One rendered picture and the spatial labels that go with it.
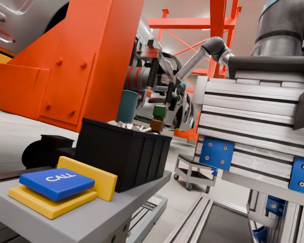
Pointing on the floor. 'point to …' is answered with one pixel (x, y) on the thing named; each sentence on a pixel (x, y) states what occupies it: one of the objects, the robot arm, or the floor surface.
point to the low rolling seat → (190, 176)
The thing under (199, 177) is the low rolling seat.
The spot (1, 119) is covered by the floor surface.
